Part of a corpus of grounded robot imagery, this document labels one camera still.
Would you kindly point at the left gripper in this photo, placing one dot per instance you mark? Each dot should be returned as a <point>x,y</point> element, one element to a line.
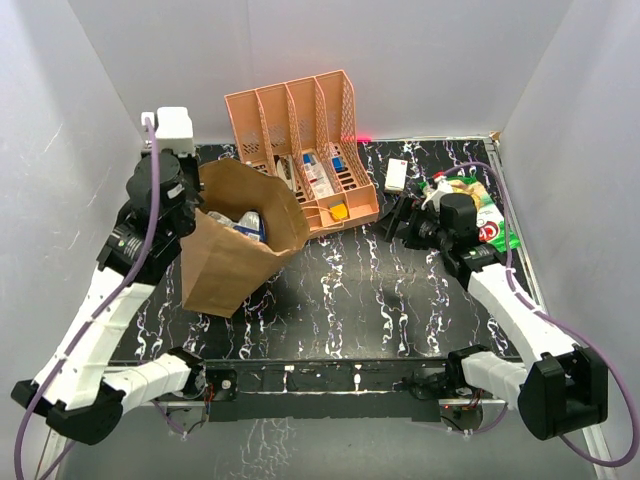
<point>190,161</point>

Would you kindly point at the green Chuba chips bag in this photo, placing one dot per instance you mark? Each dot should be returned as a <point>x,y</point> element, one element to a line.
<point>490,220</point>

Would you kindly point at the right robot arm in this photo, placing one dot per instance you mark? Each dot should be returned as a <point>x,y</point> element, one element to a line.
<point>510,310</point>

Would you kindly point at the silver stapler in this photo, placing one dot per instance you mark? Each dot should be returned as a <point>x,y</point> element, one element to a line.
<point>285,170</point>

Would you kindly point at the blue snack pouch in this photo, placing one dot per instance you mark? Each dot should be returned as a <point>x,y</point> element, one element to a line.
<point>250,224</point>

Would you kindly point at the pink desk organizer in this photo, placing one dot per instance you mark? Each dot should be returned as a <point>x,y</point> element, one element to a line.
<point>315,113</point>

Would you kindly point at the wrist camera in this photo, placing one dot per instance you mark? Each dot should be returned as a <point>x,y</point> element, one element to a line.
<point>173,129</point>
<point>433,194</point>

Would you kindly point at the brown paper bag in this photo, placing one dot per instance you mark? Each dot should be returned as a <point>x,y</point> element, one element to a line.
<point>221,267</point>

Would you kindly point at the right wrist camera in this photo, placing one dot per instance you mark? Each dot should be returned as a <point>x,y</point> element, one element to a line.
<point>433,194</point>

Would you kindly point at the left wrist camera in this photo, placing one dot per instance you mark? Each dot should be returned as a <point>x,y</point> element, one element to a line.
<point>173,129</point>

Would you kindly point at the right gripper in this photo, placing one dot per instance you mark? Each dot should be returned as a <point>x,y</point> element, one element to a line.
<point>402,207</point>

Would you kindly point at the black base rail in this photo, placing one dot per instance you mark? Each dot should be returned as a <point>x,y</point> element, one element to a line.
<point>317,389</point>

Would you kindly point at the white ruler set pack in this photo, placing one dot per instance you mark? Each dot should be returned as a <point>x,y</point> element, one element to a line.
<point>317,176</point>

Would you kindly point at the yellow sticky tape dispenser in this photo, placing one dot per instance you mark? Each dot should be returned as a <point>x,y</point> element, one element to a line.
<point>339,211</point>

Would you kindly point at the blue eraser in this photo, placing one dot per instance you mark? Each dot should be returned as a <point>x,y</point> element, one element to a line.
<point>338,164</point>

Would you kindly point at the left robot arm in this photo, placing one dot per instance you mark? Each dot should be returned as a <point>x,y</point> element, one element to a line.
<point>73,392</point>

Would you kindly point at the white small box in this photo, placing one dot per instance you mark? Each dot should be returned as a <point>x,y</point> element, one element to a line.
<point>395,178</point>

